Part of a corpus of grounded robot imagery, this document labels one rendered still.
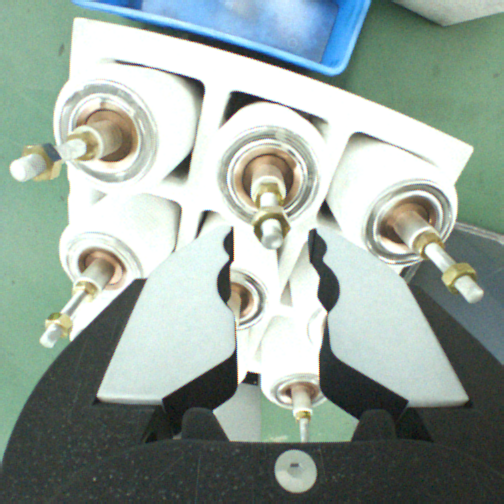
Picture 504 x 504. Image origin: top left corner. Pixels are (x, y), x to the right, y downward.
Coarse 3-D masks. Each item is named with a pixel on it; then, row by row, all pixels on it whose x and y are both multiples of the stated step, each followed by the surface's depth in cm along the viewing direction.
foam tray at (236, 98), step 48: (96, 48) 22; (144, 48) 22; (192, 48) 22; (240, 96) 33; (288, 96) 24; (336, 96) 23; (336, 144) 26; (432, 144) 25; (96, 192) 30; (144, 192) 29; (192, 192) 28; (192, 240) 31; (288, 240) 31; (288, 288) 39
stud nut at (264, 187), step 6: (258, 186) 17; (264, 186) 16; (270, 186) 16; (276, 186) 16; (258, 192) 17; (264, 192) 17; (270, 192) 17; (276, 192) 17; (282, 192) 17; (258, 198) 17; (282, 198) 17; (258, 204) 17; (282, 204) 17
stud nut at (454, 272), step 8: (456, 264) 15; (464, 264) 15; (448, 272) 16; (456, 272) 15; (464, 272) 15; (472, 272) 15; (448, 280) 15; (456, 280) 15; (448, 288) 16; (456, 288) 15
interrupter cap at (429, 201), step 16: (384, 192) 20; (400, 192) 20; (416, 192) 20; (432, 192) 20; (368, 208) 21; (384, 208) 21; (400, 208) 21; (416, 208) 21; (432, 208) 21; (448, 208) 21; (368, 224) 22; (384, 224) 22; (432, 224) 22; (448, 224) 21; (368, 240) 22; (384, 240) 23; (400, 240) 23; (384, 256) 23; (400, 256) 23; (416, 256) 23
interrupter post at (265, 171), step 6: (258, 168) 20; (264, 168) 19; (270, 168) 19; (276, 168) 20; (258, 174) 18; (264, 174) 18; (270, 174) 18; (276, 174) 18; (252, 180) 19; (258, 180) 17; (264, 180) 17; (270, 180) 17; (276, 180) 17; (282, 180) 18; (252, 186) 18; (282, 186) 18; (252, 192) 18; (252, 198) 18
